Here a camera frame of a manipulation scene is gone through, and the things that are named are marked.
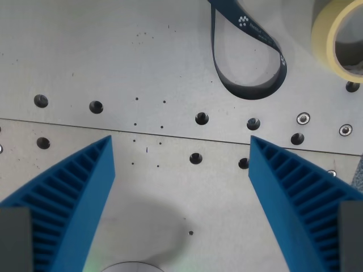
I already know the grey blurred fabric object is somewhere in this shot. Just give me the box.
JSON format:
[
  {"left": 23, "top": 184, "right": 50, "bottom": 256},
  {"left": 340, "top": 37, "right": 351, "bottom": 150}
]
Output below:
[{"left": 351, "top": 152, "right": 363, "bottom": 194}]

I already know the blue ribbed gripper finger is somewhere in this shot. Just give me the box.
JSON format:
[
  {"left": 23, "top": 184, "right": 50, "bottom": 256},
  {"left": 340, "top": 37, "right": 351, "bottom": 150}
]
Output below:
[
  {"left": 0, "top": 135, "right": 116, "bottom": 272},
  {"left": 248, "top": 135, "right": 363, "bottom": 272}
]

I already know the dark blue printed lanyard strap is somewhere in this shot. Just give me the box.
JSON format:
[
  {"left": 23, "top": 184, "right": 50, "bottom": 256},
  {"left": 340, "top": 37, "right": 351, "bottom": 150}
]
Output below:
[{"left": 208, "top": 0, "right": 288, "bottom": 100}]

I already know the yellow masking tape roll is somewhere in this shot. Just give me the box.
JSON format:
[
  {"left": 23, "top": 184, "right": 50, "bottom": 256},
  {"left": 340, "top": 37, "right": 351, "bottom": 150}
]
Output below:
[{"left": 310, "top": 0, "right": 363, "bottom": 83}]

